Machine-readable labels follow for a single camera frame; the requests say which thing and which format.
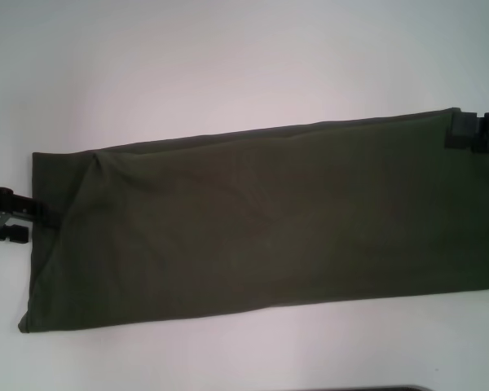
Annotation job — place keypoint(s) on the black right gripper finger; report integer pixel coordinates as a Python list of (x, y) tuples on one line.
[(462, 132)]

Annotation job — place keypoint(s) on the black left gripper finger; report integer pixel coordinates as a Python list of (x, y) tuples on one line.
[(36, 212), (14, 234)]

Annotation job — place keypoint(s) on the dark green FREE t-shirt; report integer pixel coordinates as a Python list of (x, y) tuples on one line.
[(269, 212)]

